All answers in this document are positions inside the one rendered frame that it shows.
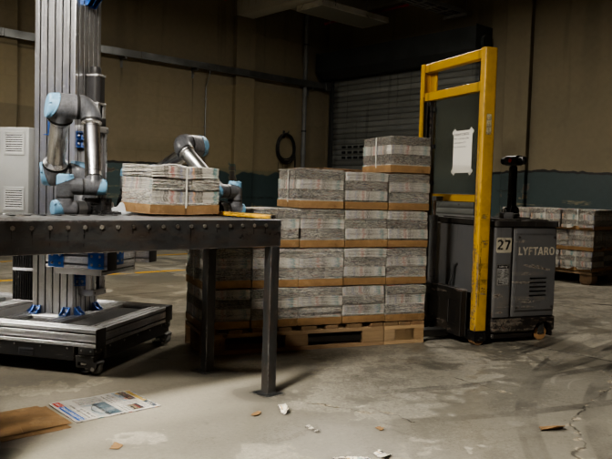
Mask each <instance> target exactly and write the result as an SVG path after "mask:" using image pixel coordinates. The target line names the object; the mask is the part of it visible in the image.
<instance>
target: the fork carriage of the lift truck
mask: <svg viewBox="0 0 612 459"><path fill-rule="evenodd" d="M421 284H423V285H426V286H425V287H426V293H425V295H424V296H425V297H424V320H423V321H425V322H426V325H427V326H429V327H434V326H439V327H442V328H445V329H446V332H448V333H451V334H453V335H456V336H459V337H460V336H465V328H466V307H467V289H462V288H458V287H455V286H451V285H446V284H442V283H439V282H434V281H430V280H426V283H421Z"/></svg>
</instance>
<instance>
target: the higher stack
mask: <svg viewBox="0 0 612 459"><path fill-rule="evenodd" d="M430 149H431V139H430V138H417V137H401V136H387V137H381V138H368V139H365V140H364V148H363V150H364V151H363V154H364V155H363V167H368V166H375V167H376V166H382V165H401V166H422V167H430V165H431V160H430V159H431V156H430ZM375 173H384V174H389V177H388V185H387V187H388V189H387V192H388V194H387V202H388V203H426V204H428V202H429V198H430V197H429V193H430V191H429V190H430V187H429V186H430V184H429V180H428V181H427V179H430V177H429V176H427V175H425V174H429V173H406V172H375ZM428 185H429V186H428ZM385 210H386V211H385V212H387V215H386V216H387V220H386V221H385V222H386V227H385V228H386V229H388V230H387V240H427V239H428V238H427V236H428V233H427V232H428V231H427V230H428V229H427V228H428V227H427V226H428V225H427V223H428V220H426V219H427V217H428V216H427V215H426V214H427V212H424V210H396V209H385ZM383 248H385V249H386V250H387V251H386V256H385V258H386V261H385V267H386V268H385V277H386V278H390V277H424V276H425V275H426V272H425V271H426V268H425V266H426V258H427V257H426V249H425V248H424V247H383ZM381 285H383V287H384V289H383V290H384V294H385V295H384V300H385V302H384V310H383V312H384V314H405V313H423V312H424V297H425V296H424V295H425V293H426V287H425V286H426V285H423V284H421V283H408V284H381ZM380 322H382V326H383V345H385V344H400V343H415V342H423V328H424V321H423V320H414V321H380Z"/></svg>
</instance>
